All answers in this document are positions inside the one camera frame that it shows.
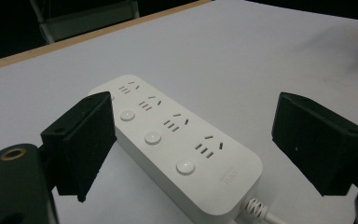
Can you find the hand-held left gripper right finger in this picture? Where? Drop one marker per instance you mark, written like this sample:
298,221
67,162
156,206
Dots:
317,146

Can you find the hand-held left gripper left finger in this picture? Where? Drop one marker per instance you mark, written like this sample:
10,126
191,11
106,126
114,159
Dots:
80,146

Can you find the white power strip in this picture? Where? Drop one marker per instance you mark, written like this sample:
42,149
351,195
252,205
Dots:
180,149

